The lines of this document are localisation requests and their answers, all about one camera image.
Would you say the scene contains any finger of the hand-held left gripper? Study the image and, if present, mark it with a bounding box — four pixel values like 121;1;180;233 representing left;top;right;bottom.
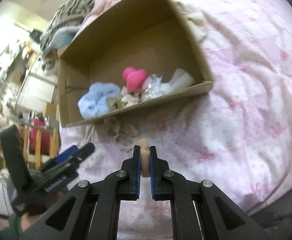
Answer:
58;142;96;171
54;144;79;165

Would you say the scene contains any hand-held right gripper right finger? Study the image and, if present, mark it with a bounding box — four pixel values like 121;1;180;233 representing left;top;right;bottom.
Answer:
149;145;265;240

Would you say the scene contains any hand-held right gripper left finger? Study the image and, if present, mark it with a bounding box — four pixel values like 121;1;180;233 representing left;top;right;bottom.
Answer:
21;145;141;240

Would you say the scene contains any beige silicone piece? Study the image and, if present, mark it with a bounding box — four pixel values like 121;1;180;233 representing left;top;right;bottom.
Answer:
137;138;151;178

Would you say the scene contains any brown lace scrunchie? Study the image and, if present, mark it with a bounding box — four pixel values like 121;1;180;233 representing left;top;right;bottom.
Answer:
103;117;139;152

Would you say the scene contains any blue fluffy scrunchie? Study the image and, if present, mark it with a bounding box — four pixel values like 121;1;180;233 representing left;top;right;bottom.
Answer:
78;82;122;120

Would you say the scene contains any cream lace scrunchie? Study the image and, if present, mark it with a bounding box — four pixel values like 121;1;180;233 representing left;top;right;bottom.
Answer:
106;86;141;110

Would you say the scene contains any crinkled clear packet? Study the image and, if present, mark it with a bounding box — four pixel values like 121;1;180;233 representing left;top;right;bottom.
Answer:
140;74;173;102

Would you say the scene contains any cardboard box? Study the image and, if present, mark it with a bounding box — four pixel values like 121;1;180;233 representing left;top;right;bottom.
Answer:
57;0;215;128

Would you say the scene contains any person's left hand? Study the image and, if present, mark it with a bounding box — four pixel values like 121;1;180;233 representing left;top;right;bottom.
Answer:
21;191;64;232

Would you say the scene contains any wooden chair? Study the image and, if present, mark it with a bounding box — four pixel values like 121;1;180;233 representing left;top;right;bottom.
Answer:
0;122;60;170

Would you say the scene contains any red suitcase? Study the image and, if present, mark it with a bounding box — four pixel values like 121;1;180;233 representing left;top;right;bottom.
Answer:
28;117;52;153

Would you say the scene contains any white cabinet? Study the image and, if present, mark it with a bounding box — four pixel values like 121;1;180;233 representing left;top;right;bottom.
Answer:
15;72;58;110

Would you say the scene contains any pink bow-print bedspread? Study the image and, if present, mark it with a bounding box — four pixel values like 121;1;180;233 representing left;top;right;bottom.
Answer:
58;0;292;240

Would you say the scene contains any patterned knit blanket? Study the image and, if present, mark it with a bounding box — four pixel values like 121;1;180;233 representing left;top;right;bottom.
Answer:
40;0;98;53

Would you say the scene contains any cream cloth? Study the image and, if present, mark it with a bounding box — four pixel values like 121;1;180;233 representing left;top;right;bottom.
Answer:
175;1;209;43

